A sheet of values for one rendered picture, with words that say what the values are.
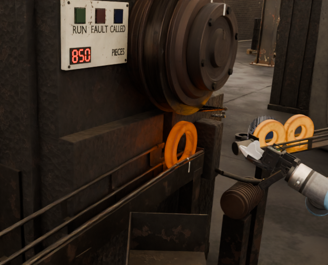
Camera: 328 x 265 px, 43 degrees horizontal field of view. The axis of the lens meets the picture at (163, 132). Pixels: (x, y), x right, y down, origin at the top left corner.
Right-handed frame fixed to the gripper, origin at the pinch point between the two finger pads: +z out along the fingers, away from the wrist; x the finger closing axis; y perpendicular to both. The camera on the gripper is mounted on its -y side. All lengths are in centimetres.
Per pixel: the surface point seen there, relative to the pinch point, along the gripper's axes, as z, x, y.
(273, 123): 1.9, -36.1, 2.0
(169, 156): 15.9, 22.5, -6.3
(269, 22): 292, -831, -63
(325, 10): 56, -264, 38
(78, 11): 39, 57, 35
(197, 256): -15, 51, -10
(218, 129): 14.3, -8.5, -1.6
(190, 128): 17.5, 10.7, 1.6
